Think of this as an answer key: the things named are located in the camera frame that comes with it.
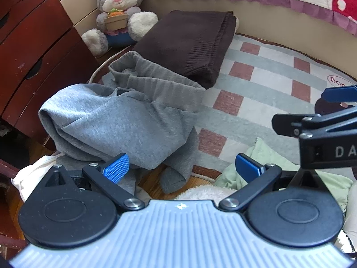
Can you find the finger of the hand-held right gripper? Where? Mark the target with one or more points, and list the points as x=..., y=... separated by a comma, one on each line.
x=339, y=93
x=287, y=123

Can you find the light green cloth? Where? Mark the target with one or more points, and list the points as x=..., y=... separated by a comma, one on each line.
x=260, y=152

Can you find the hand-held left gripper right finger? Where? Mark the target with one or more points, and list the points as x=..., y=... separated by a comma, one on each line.
x=248, y=169

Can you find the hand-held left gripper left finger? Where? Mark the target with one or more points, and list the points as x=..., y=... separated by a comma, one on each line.
x=115, y=169

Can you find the beige bed frame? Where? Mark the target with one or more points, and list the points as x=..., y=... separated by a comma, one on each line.
x=279, y=30

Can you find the checked rug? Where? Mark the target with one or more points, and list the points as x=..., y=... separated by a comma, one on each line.
x=251, y=89

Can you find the brown folded sweater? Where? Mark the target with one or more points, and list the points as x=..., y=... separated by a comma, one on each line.
x=184, y=42

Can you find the white fluffy cloth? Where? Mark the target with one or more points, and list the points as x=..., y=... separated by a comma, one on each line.
x=206, y=192

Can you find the brown wooden dresser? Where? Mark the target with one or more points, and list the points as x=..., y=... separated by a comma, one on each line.
x=33, y=47

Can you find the cream nightstand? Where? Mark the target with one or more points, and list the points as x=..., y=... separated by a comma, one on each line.
x=81, y=11

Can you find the grey sweatpants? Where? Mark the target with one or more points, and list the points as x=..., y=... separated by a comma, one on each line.
x=111, y=122

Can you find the white folded garment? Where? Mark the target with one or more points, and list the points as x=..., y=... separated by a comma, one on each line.
x=237, y=23

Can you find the white waffle cloth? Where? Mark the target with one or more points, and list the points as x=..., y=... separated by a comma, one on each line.
x=30, y=176

